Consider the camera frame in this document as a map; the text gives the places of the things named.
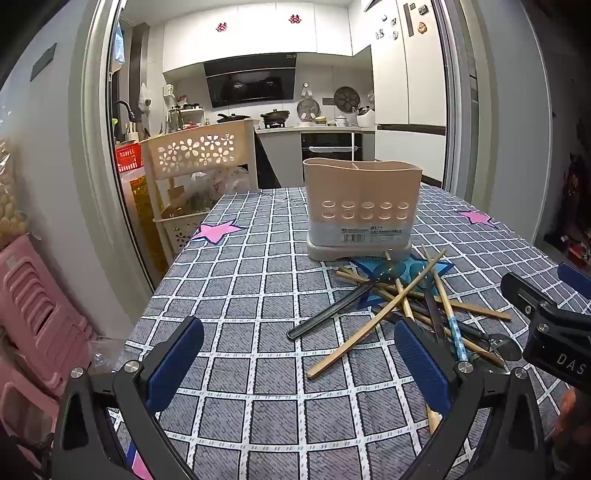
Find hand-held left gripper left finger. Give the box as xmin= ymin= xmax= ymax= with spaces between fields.
xmin=52 ymin=316 xmax=205 ymax=480

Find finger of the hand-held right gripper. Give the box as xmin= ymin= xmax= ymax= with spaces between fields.
xmin=501 ymin=272 xmax=555 ymax=319
xmin=557 ymin=263 xmax=591 ymax=298

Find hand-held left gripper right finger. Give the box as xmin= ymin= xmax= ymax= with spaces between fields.
xmin=394 ymin=318 xmax=555 ymax=480

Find teal spoon with black handle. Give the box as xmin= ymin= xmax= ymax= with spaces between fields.
xmin=286 ymin=262 xmax=409 ymax=341
xmin=406 ymin=259 xmax=445 ymax=343

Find beige plastic utensil holder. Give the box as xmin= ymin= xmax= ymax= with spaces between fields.
xmin=302 ymin=158 xmax=423 ymax=262

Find person's right hand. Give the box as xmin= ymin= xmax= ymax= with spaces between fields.
xmin=561 ymin=387 xmax=591 ymax=435

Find red decorations pile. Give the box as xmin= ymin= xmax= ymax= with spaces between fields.
xmin=561 ymin=157 xmax=591 ymax=264

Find grey checked tablecloth with stars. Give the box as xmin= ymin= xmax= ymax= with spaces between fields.
xmin=108 ymin=185 xmax=591 ymax=480

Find amber translucent container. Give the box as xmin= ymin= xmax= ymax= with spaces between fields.
xmin=129 ymin=178 xmax=169 ymax=273

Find stack of pink plastic stools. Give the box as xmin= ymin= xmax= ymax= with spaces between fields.
xmin=0 ymin=235 xmax=100 ymax=464

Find red plastic basket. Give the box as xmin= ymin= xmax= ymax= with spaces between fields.
xmin=115 ymin=143 xmax=143 ymax=172

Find cream flower-cutout trolley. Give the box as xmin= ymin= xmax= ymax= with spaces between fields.
xmin=141 ymin=119 xmax=259 ymax=264

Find clear bag of yellow goods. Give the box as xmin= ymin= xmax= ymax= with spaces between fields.
xmin=0 ymin=138 xmax=28 ymax=250

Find built-in black oven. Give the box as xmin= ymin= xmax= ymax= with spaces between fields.
xmin=301 ymin=131 xmax=365 ymax=162

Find round perforated steamer tray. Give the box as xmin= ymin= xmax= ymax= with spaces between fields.
xmin=333 ymin=86 xmax=365 ymax=114

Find black kitchen faucet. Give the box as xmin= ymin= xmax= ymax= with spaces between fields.
xmin=113 ymin=100 xmax=139 ymax=139

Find black range hood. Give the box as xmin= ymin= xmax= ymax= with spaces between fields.
xmin=204 ymin=53 xmax=297 ymax=109

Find white upper kitchen cabinets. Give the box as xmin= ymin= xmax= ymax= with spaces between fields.
xmin=163 ymin=0 xmax=356 ymax=75

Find grey wall switch panel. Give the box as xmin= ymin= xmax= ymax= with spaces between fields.
xmin=30 ymin=44 xmax=58 ymax=86

